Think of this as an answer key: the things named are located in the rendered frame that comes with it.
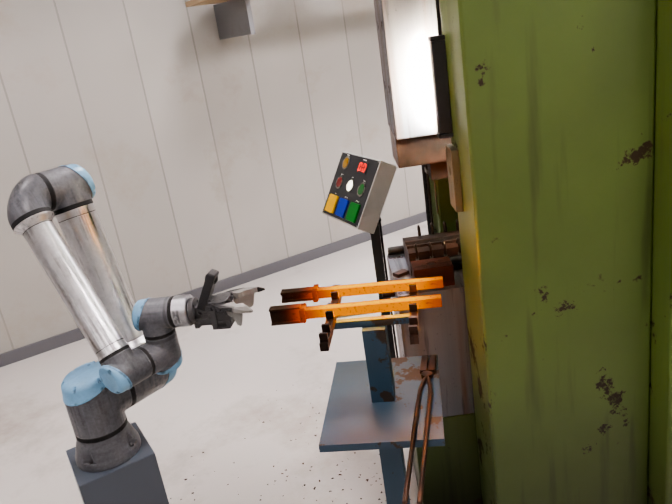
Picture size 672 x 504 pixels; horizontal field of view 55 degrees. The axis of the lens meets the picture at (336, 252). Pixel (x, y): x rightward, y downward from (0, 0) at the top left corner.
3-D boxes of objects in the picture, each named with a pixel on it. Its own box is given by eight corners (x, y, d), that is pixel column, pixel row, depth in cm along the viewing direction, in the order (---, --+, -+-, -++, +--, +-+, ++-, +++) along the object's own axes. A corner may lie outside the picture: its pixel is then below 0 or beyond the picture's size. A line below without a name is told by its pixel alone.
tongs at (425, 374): (422, 507, 130) (422, 502, 130) (402, 506, 131) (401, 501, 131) (436, 358, 185) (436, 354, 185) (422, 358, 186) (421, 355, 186)
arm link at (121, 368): (-7, 176, 173) (124, 391, 170) (37, 165, 182) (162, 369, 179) (-16, 197, 181) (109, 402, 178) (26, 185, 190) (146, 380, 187)
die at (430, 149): (398, 168, 196) (395, 137, 192) (392, 156, 214) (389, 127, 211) (536, 148, 194) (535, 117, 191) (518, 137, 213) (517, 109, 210)
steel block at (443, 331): (412, 421, 208) (397, 296, 194) (400, 363, 244) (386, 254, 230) (586, 398, 206) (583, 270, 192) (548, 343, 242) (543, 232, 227)
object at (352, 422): (319, 452, 155) (318, 445, 154) (337, 367, 192) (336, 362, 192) (445, 445, 150) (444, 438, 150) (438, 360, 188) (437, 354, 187)
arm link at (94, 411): (63, 431, 190) (46, 379, 184) (113, 401, 202) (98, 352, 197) (92, 445, 181) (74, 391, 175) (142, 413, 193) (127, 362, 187)
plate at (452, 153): (456, 212, 173) (450, 150, 168) (450, 204, 182) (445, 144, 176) (463, 211, 173) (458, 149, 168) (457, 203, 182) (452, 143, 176)
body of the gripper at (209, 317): (240, 316, 185) (200, 320, 187) (234, 289, 183) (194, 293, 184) (233, 328, 178) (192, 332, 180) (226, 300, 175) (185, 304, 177)
